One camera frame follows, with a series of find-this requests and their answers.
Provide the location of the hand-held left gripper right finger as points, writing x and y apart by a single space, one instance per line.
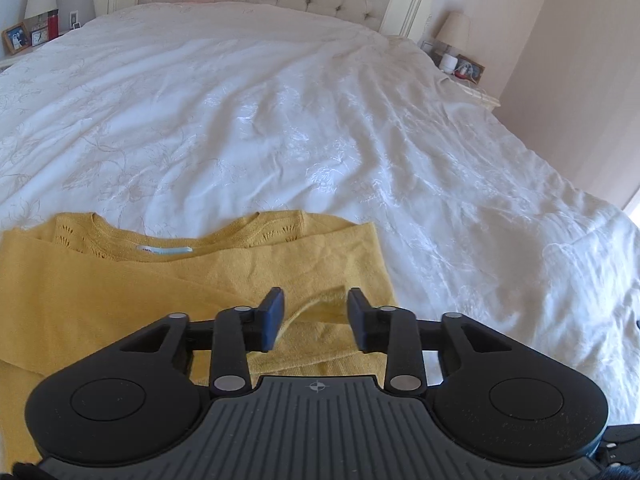
357 320

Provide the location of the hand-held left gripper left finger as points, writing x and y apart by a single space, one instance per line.
271 317

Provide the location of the yellow knit sweater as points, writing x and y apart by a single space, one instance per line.
100 285

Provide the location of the white embroidered bedspread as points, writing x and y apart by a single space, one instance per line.
300 135

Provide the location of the white nightstand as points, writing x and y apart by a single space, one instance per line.
12 62
482 94

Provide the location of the white cup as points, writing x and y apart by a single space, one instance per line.
448 62

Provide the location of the white alarm clock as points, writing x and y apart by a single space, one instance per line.
39 37

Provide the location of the red bottle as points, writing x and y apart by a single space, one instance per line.
53 26

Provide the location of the brown photo frame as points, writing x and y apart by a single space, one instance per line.
471 69

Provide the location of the white wall socket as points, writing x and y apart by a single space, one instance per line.
427 46
74 18

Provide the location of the wooden photo frame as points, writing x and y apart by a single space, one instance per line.
16 39

